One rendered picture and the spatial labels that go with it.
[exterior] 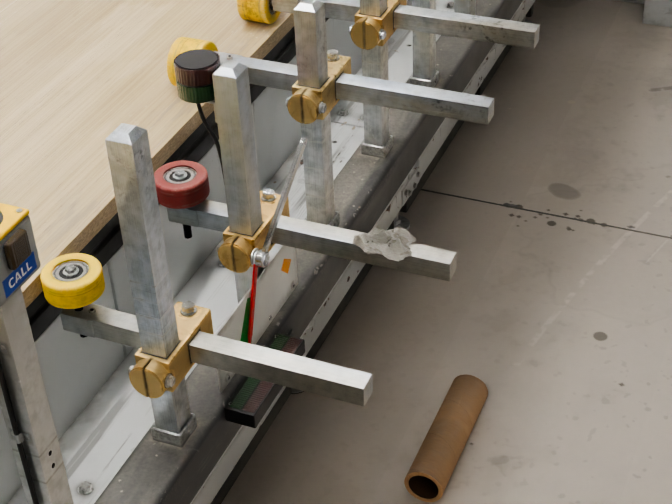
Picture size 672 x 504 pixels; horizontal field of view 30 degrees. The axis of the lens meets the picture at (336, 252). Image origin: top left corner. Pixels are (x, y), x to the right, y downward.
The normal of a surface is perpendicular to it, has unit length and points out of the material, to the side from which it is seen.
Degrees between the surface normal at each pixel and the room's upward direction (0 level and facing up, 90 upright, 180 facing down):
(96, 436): 0
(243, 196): 90
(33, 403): 90
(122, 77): 0
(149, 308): 90
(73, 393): 90
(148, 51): 0
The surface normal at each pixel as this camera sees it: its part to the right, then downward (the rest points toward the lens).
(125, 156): -0.39, 0.56
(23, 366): 0.92, 0.20
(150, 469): -0.04, -0.80
